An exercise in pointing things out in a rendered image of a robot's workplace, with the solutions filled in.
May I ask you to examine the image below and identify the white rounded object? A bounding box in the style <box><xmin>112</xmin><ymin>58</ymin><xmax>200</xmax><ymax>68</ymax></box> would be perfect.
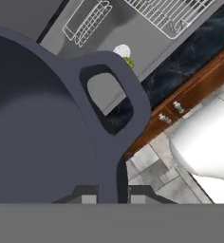
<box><xmin>168</xmin><ymin>71</ymin><xmax>224</xmax><ymax>205</ymax></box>

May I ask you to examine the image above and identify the grey sink basin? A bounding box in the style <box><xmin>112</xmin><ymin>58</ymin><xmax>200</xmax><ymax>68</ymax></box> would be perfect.
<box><xmin>39</xmin><ymin>0</ymin><xmax>224</xmax><ymax>117</ymax></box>

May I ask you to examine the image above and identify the small white wire rack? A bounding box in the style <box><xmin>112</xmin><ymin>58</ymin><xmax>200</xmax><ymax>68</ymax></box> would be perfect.
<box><xmin>62</xmin><ymin>0</ymin><xmax>114</xmax><ymax>48</ymax></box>

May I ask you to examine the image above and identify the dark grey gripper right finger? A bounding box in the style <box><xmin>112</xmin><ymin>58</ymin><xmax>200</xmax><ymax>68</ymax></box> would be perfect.
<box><xmin>128</xmin><ymin>185</ymin><xmax>177</xmax><ymax>205</ymax></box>

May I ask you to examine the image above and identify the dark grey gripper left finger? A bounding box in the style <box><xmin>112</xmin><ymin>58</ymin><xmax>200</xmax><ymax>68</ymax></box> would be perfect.
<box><xmin>51</xmin><ymin>184</ymin><xmax>101</xmax><ymax>205</ymax></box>

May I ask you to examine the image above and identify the silver cupboard knob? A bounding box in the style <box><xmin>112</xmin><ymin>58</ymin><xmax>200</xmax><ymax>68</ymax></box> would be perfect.
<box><xmin>172</xmin><ymin>100</ymin><xmax>185</xmax><ymax>115</ymax></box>
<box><xmin>158</xmin><ymin>113</ymin><xmax>173</xmax><ymax>125</ymax></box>

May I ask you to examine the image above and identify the broccoli floret with pale stem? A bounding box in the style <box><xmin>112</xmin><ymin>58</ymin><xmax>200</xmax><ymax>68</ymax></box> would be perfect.
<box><xmin>112</xmin><ymin>44</ymin><xmax>136</xmax><ymax>69</ymax></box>

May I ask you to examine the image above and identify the large white wire rack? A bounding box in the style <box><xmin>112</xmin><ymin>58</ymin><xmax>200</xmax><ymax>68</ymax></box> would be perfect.
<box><xmin>122</xmin><ymin>0</ymin><xmax>216</xmax><ymax>41</ymax></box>

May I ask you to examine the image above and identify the dark grey pot with handles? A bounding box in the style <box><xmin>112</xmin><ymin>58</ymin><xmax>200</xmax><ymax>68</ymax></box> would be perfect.
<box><xmin>0</xmin><ymin>24</ymin><xmax>153</xmax><ymax>205</ymax></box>

